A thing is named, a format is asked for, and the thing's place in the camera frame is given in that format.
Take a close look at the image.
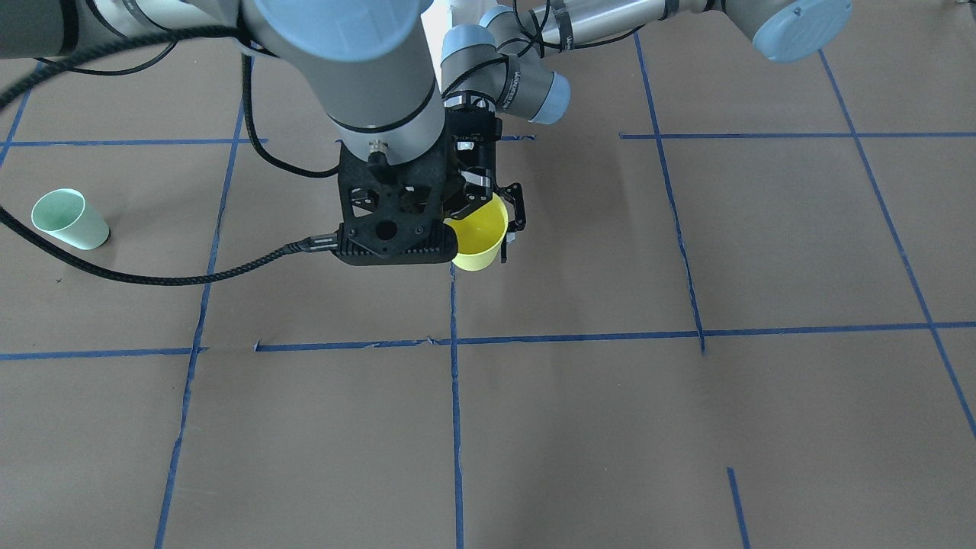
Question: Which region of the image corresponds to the green plastic cup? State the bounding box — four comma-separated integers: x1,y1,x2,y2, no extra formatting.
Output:
30,188,111,251

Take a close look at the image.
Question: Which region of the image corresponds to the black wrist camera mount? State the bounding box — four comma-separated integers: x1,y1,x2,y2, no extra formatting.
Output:
332,132,460,265

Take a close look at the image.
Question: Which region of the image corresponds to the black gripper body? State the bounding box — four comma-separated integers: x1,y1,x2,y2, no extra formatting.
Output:
446,107,502,199

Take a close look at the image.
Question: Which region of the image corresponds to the black braided cable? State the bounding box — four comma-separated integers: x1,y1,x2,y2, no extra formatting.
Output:
0,23,341,287

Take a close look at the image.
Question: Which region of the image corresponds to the yellow plastic cup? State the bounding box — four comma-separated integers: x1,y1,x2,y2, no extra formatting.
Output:
444,194,509,272

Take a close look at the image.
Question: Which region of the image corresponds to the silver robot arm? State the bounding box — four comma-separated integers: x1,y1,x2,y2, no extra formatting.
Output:
440,1,852,271
1,1,444,165

